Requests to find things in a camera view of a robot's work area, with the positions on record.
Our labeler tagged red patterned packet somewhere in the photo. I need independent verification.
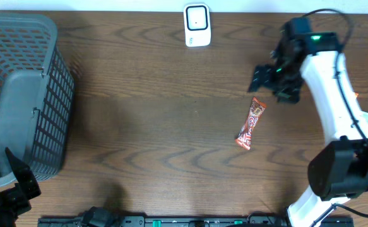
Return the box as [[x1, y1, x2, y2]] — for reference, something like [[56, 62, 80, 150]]
[[235, 97, 266, 150]]

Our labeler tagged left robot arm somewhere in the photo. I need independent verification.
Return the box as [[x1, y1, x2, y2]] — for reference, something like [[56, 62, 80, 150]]
[[0, 148, 123, 227]]

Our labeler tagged white barcode scanner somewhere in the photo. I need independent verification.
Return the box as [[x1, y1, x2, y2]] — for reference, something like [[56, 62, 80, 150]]
[[183, 3, 211, 47]]

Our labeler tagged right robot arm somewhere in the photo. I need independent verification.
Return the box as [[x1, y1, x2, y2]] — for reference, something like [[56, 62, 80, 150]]
[[249, 16, 368, 226]]

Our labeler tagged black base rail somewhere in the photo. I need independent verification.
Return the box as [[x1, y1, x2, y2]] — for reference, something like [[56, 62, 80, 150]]
[[37, 215, 355, 227]]

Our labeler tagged grey plastic mesh basket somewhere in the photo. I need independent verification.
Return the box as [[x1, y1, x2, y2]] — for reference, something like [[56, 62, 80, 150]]
[[0, 13, 74, 187]]

